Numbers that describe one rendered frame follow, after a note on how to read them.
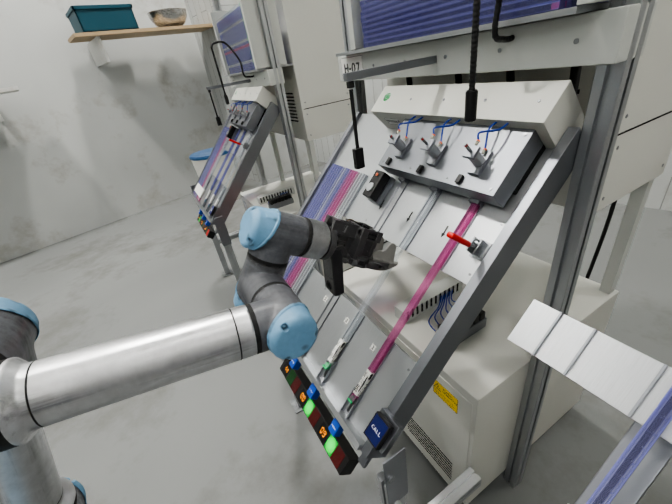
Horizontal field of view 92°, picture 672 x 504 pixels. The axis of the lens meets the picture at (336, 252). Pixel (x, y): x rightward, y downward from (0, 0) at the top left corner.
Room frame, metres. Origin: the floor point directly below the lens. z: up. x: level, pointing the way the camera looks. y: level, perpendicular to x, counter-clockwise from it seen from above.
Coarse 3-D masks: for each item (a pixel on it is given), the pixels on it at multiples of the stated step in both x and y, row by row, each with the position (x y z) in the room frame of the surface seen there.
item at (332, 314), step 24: (312, 288) 0.77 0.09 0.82; (312, 312) 0.70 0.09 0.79; (336, 312) 0.65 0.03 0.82; (336, 336) 0.59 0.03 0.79; (360, 336) 0.55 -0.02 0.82; (384, 336) 0.51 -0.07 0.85; (312, 360) 0.59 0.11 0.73; (336, 360) 0.54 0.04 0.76; (360, 360) 0.50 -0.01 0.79; (384, 360) 0.47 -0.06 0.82; (408, 360) 0.44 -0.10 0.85; (336, 384) 0.50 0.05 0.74; (384, 384) 0.43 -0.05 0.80; (360, 408) 0.42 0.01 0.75; (360, 432) 0.38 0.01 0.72
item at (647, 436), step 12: (660, 408) 0.18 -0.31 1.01; (648, 420) 0.18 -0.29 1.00; (660, 420) 0.18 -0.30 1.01; (648, 432) 0.17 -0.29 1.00; (660, 432) 0.17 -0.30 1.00; (636, 444) 0.17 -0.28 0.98; (648, 444) 0.16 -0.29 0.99; (624, 456) 0.16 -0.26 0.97; (636, 456) 0.16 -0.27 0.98; (612, 468) 0.16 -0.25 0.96; (624, 468) 0.16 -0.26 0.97; (612, 480) 0.15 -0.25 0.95; (624, 480) 0.15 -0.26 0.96; (600, 492) 0.15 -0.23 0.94; (612, 492) 0.14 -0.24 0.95
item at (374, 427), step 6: (372, 420) 0.36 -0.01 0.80; (378, 420) 0.35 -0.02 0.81; (372, 426) 0.35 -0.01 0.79; (378, 426) 0.34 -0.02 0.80; (384, 426) 0.34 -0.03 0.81; (366, 432) 0.35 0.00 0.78; (372, 432) 0.34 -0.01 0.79; (378, 432) 0.34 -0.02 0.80; (384, 432) 0.33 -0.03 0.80; (372, 438) 0.33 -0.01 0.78; (378, 438) 0.33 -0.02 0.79
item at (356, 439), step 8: (304, 360) 0.59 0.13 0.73; (304, 368) 0.57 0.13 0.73; (312, 368) 0.56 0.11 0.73; (312, 376) 0.53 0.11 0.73; (320, 384) 0.51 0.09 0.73; (320, 392) 0.49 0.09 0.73; (328, 392) 0.49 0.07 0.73; (328, 400) 0.46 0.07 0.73; (336, 400) 0.47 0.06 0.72; (336, 408) 0.44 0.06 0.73; (336, 416) 0.42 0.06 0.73; (344, 416) 0.42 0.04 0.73; (344, 424) 0.40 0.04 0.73; (352, 424) 0.41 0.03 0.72; (352, 432) 0.38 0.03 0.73; (352, 440) 0.37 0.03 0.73; (360, 440) 0.37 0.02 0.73; (360, 448) 0.35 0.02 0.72
